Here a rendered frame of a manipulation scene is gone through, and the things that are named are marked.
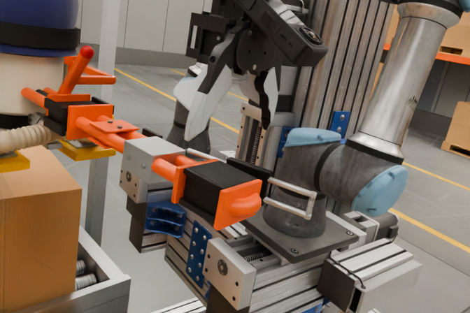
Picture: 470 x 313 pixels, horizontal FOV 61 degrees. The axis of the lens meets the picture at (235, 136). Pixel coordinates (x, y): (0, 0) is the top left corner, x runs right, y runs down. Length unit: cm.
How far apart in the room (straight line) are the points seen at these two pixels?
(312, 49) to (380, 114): 42
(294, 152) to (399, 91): 24
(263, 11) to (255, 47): 5
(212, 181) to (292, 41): 19
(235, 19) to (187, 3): 1101
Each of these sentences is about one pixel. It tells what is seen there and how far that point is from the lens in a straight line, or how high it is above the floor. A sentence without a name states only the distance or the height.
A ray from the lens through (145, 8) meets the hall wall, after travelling 1089.
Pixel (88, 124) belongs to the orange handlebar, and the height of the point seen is 126.
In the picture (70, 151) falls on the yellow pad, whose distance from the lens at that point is 91.
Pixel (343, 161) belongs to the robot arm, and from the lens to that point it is 81.
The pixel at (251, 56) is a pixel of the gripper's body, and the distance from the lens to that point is 46.
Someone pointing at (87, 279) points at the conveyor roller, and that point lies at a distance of 152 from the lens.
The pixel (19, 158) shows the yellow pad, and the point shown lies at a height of 115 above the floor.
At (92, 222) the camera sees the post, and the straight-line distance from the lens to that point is 194.
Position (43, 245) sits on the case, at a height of 79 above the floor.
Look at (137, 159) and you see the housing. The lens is 58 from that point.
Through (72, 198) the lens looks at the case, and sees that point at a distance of 120.
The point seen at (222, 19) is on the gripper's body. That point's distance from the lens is 46.
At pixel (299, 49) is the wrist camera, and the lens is 41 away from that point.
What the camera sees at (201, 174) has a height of 128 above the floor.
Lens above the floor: 146
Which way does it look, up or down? 16 degrees down
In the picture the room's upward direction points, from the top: 10 degrees clockwise
